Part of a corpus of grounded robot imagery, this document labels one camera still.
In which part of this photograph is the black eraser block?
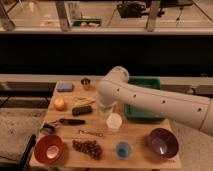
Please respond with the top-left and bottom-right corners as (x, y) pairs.
(72, 105), (92, 116)

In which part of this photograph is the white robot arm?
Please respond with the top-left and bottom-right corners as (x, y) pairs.
(96, 66), (213, 136)

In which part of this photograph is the white plastic cup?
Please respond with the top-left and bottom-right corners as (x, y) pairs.
(106, 113), (122, 132)

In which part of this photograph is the small metal cup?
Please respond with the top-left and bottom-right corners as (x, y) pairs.
(81, 78), (91, 91)

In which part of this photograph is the blue plastic cup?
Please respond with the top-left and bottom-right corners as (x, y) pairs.
(115, 141), (132, 160)

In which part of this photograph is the green plastic tray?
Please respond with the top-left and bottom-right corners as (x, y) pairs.
(124, 77), (164, 122)

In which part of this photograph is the bunch of dark grapes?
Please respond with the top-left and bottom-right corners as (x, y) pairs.
(72, 140), (102, 160)

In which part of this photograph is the orange fruit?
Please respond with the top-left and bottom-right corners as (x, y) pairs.
(54, 98), (66, 111)

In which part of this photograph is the blue sponge block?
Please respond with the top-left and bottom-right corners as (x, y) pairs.
(56, 83), (73, 92)

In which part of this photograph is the purple bowl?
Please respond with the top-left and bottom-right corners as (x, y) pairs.
(148, 128), (179, 158)

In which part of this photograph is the red bowl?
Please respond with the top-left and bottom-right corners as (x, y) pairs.
(34, 135), (64, 165)

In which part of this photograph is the green box on shelf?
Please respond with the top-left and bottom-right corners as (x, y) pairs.
(72, 18), (102, 27)

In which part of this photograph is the black handled scoop tool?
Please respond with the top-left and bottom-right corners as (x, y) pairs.
(40, 118), (86, 134)

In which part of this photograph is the black camera device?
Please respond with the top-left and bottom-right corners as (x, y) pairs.
(117, 2), (146, 18)

